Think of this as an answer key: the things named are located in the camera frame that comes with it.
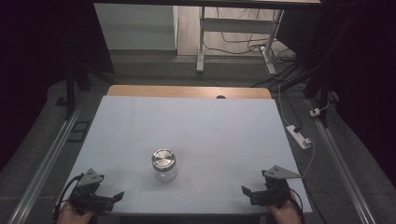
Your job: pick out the white power strip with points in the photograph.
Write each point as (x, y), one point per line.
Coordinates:
(298, 137)

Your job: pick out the round silver metal lid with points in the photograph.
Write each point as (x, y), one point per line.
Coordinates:
(163, 158)

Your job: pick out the white table mat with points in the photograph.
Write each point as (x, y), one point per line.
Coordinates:
(199, 124)

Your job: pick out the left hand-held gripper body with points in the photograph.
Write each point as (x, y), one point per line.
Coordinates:
(88, 194)

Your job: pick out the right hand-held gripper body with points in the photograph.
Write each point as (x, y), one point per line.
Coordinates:
(274, 194)

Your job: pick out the small white adapter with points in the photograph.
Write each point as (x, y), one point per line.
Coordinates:
(314, 112)

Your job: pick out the black plug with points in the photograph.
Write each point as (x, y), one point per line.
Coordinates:
(298, 128)

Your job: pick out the white desk frame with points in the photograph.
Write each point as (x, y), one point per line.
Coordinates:
(236, 25)

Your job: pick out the person's right hand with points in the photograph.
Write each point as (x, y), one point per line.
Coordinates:
(288, 214)

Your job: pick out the wooden table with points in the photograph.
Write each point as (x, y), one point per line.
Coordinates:
(174, 91)

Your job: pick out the clear glass jar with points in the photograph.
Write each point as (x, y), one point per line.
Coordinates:
(166, 174)

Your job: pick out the aluminium floor rail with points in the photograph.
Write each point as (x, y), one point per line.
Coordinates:
(46, 165)
(341, 168)

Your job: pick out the black metal stand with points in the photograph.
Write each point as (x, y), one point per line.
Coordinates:
(320, 84)
(70, 93)

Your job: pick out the person's left hand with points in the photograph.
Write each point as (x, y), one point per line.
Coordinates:
(73, 217)

